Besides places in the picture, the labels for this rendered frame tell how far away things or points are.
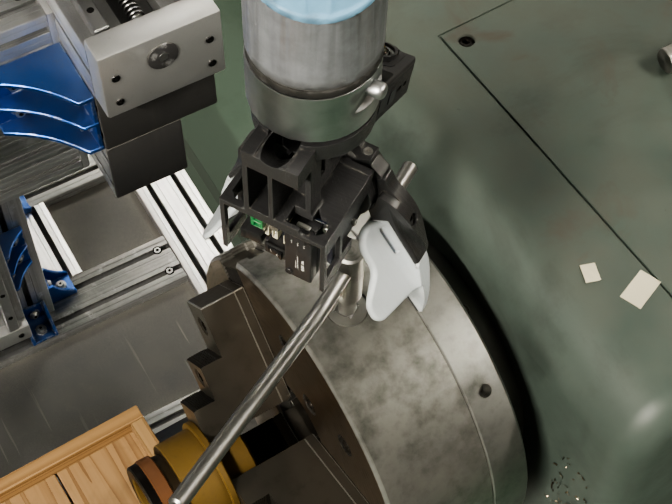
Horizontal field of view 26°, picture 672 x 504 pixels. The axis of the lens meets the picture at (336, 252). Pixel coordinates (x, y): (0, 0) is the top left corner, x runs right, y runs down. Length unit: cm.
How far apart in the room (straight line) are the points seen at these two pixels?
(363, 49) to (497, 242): 43
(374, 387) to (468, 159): 21
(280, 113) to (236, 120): 203
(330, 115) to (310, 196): 7
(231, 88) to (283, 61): 212
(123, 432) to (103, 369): 83
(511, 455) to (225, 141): 169
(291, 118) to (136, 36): 69
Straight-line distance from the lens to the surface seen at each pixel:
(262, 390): 98
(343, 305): 110
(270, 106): 78
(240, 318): 118
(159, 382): 226
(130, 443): 146
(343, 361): 110
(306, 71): 74
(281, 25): 72
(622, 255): 114
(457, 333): 112
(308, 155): 79
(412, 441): 111
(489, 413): 113
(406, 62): 92
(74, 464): 146
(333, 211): 84
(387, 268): 91
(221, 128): 280
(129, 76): 147
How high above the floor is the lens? 219
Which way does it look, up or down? 57 degrees down
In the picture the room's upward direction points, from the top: straight up
